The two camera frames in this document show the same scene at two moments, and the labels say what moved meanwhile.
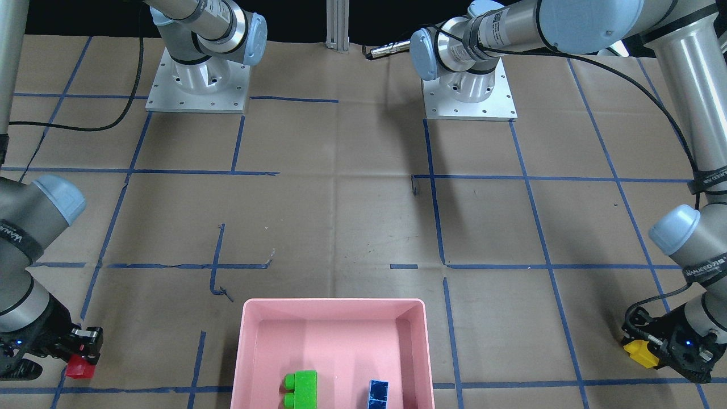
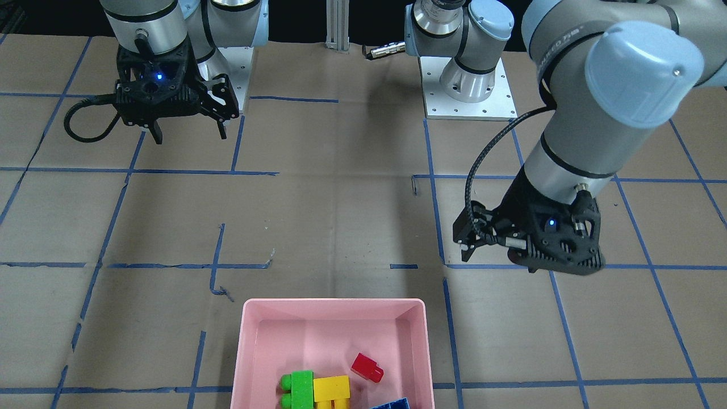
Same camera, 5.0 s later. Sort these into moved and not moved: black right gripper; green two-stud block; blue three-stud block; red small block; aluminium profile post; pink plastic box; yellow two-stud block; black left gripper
Moved: black right gripper; red small block; blue three-stud block; black left gripper; yellow two-stud block
Not moved: pink plastic box; green two-stud block; aluminium profile post
